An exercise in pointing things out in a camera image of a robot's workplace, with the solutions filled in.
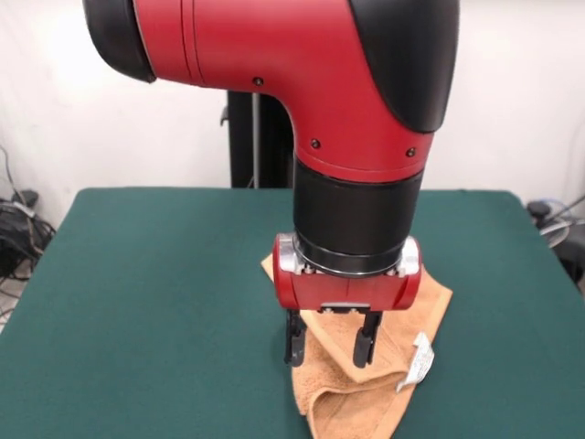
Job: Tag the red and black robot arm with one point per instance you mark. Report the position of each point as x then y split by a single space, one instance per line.
297 68

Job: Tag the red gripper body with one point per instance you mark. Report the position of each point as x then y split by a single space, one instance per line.
347 292

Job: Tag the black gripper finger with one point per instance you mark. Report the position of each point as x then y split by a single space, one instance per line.
364 347
296 343

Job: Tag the tan terry towel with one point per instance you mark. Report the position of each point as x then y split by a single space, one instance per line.
365 402

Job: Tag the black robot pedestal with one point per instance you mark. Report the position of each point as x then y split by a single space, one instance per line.
242 137

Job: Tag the dark green table cloth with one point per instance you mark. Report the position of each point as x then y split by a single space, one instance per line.
137 320

